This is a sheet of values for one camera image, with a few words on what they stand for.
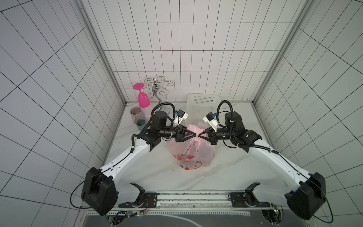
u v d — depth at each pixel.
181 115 0.64
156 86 0.91
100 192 0.39
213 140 0.63
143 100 1.01
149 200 0.72
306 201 0.43
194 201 0.74
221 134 0.62
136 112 1.06
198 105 1.18
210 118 0.63
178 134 0.62
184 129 0.67
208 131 0.65
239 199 0.71
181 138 0.63
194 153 0.70
